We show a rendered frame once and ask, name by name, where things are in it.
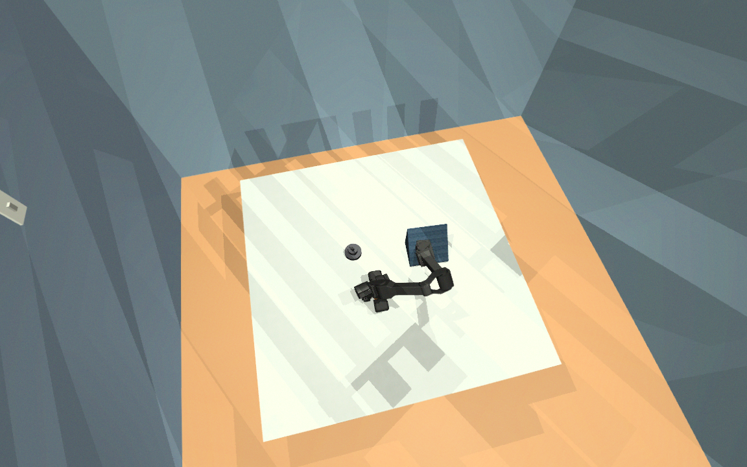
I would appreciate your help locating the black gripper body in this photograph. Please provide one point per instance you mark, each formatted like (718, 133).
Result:
(380, 305)

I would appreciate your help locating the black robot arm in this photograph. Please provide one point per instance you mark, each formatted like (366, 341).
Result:
(381, 287)

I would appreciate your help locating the grey round pedestal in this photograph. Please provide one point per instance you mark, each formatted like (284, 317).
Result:
(353, 252)

